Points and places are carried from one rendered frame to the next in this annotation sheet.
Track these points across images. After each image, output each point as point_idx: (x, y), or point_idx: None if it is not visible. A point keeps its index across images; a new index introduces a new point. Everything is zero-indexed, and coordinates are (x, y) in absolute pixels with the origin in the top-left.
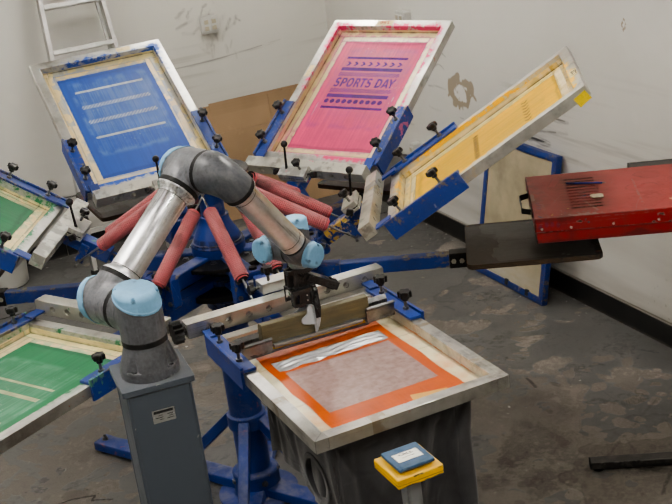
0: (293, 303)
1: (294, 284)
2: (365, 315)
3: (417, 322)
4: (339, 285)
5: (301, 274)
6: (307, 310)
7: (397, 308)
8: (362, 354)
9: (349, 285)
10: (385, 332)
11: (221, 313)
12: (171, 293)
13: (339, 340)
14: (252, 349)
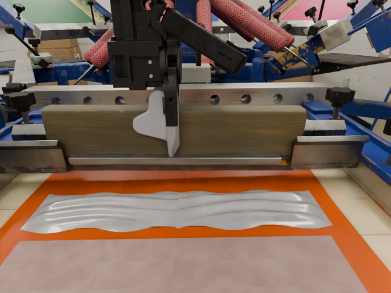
0: (116, 75)
1: (122, 25)
2: (290, 152)
3: None
4: (267, 96)
5: (149, 6)
6: (149, 102)
7: (370, 157)
8: (240, 265)
9: (282, 100)
10: (326, 204)
11: (78, 89)
12: (110, 76)
13: (216, 187)
14: (16, 154)
